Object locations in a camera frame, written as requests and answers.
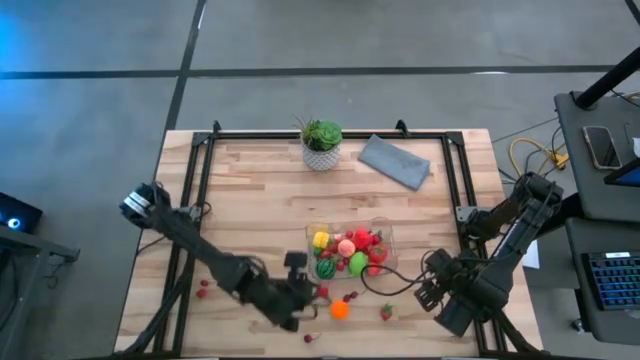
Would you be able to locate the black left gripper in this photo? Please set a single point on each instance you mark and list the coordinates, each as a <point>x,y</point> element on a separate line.
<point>292,302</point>

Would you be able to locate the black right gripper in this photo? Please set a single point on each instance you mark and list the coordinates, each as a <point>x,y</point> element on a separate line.
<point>455,282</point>

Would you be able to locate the green striped toy watermelon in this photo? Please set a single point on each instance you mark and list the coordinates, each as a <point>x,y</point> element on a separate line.
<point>326,269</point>

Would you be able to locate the twin red toy cherries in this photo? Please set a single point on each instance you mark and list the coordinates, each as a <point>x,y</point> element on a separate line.
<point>347,298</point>
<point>345,261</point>

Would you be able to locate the red toy tomato green stem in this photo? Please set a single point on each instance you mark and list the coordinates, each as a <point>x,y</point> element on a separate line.
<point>378,254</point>

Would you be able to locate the light green toy fruit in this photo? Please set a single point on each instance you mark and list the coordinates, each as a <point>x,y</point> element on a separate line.
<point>358,264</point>

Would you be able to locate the pink toy peach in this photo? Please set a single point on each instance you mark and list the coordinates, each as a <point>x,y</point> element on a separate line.
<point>346,248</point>

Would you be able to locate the small red toy berry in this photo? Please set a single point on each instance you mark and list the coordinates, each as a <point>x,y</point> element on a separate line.
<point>375,239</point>

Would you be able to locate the small pink toy fruit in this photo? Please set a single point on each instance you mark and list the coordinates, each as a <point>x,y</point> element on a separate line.
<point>338,237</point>

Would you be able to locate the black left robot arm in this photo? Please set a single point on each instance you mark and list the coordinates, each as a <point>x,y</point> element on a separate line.
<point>200,245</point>

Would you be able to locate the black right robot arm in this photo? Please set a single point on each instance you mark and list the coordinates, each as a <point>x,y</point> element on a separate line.
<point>480,295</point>

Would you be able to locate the clear plastic tupperware container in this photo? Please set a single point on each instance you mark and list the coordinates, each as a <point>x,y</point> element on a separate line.
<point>390,265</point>

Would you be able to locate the white paper sheet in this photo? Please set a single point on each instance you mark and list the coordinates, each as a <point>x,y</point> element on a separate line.
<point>531,257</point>

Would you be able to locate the grey folded cloth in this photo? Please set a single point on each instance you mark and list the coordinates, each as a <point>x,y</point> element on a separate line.
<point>395,162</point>

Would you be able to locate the succulent in white patterned pot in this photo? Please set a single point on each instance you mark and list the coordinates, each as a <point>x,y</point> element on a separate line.
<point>321,157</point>

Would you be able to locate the black desk base bar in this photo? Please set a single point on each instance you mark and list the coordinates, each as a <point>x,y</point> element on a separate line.
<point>570,210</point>

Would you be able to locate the grey desk with keyboard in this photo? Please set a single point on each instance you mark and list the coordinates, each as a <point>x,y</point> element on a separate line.
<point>580,235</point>

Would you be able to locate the black table clamp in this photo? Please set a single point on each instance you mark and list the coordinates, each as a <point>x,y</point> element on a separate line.
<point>401,127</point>
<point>216,127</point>

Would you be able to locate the backlit computer keyboard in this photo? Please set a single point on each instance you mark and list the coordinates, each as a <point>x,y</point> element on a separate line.
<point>617,280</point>

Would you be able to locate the grey desk with phone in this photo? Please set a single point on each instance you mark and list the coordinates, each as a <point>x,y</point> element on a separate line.
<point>580,165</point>

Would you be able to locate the smartphone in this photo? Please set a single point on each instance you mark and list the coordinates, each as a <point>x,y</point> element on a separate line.
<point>601,147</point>

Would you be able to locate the tablet with blue screen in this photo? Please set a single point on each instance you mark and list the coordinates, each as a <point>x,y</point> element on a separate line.
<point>631,176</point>

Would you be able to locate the black round pole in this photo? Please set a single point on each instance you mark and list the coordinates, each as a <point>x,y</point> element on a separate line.
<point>607,80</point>

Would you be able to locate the black device with blue light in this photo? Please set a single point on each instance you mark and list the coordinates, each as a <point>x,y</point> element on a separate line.
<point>20,212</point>

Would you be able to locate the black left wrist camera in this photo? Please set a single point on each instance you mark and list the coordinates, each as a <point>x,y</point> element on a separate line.
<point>296,261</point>

